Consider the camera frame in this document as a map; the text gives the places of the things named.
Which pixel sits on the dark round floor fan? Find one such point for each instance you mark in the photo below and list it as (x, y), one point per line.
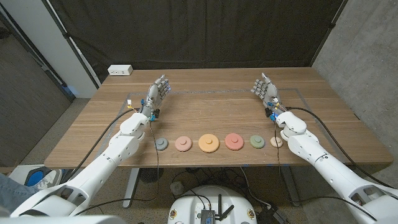
(150, 174)

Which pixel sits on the white table leg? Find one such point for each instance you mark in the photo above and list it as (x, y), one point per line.
(130, 186)

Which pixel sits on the black power adapter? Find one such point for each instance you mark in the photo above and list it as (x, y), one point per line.
(270, 214)

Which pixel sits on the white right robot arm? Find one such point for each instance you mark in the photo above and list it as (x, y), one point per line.
(326, 168)

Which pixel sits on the coral red hanoi disk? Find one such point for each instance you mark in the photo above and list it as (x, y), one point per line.
(234, 141)

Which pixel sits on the grey white sneaker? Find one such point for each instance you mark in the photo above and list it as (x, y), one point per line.
(51, 179)

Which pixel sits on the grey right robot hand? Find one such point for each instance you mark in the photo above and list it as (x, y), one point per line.
(270, 91)

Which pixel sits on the blue wrist connector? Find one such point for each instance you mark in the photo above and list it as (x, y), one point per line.
(152, 118)
(272, 117)

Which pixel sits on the small beige hanoi disk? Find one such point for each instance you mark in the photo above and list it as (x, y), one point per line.
(280, 142)

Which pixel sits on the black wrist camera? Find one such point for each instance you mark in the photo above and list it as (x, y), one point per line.
(267, 112)
(156, 113)

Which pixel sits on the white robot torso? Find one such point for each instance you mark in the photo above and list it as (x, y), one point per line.
(62, 220)

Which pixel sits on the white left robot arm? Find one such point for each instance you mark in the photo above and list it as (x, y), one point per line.
(102, 168)

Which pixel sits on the grey round floor object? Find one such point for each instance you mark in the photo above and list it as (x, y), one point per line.
(176, 187)

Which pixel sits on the grey antenna radio module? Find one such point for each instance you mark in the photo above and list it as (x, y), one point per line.
(207, 215)

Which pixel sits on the grey tape outline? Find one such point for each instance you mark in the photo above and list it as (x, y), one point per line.
(217, 91)

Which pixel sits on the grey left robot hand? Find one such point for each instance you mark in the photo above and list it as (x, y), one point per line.
(153, 95)

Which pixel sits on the black backdrop stand pole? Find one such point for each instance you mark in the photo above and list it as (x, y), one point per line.
(73, 46)
(332, 25)

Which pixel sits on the blue left wrist connector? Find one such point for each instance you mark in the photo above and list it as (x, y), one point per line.
(152, 118)

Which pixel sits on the person's leg in jeans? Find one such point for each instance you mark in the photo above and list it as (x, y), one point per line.
(12, 193)

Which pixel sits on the white power strip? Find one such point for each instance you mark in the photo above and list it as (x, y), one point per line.
(120, 70)

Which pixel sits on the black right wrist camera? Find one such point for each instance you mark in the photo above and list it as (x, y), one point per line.
(267, 112)

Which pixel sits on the large orange hanoi disk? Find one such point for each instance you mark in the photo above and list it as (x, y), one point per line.
(208, 143)

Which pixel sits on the black backdrop cloth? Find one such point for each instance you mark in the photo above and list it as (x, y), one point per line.
(199, 31)

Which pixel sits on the blue black foot pedal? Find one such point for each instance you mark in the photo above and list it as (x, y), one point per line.
(33, 178)

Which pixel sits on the small grey hanoi disk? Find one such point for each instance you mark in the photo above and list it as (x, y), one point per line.
(161, 143)

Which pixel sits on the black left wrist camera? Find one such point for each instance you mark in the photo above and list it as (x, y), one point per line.
(156, 113)

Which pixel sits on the pink hanoi disk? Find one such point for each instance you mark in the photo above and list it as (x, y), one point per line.
(183, 143)

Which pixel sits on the blue right wrist connector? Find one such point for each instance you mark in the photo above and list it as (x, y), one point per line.
(272, 117)

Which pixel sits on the green hanoi disk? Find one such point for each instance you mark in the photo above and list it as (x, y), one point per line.
(257, 141)

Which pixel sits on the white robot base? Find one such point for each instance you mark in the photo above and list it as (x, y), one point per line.
(189, 205)

